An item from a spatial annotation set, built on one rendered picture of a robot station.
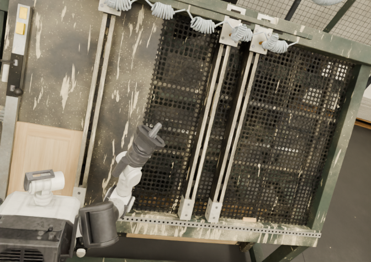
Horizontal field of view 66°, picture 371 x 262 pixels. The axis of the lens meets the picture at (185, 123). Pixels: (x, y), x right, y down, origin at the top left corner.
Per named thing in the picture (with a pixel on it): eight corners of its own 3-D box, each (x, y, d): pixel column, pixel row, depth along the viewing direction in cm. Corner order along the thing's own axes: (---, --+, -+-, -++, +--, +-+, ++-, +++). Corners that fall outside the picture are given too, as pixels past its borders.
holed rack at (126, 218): (56, 214, 149) (56, 215, 148) (57, 209, 148) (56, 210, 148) (319, 237, 191) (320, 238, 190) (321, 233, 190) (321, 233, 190)
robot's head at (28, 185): (52, 193, 102) (56, 178, 99) (25, 198, 96) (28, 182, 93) (47, 181, 106) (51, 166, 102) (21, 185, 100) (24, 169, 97)
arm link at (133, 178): (143, 171, 116) (138, 186, 126) (133, 154, 120) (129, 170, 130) (129, 177, 113) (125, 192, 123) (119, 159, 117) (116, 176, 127)
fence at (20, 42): (-4, 196, 145) (-7, 200, 141) (21, 5, 131) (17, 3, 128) (7, 197, 146) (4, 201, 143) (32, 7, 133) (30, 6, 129)
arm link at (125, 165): (151, 161, 117) (138, 178, 123) (138, 142, 121) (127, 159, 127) (129, 166, 108) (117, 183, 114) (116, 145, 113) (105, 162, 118)
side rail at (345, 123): (301, 221, 199) (311, 230, 188) (348, 64, 183) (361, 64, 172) (311, 222, 201) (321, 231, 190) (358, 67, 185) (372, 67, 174)
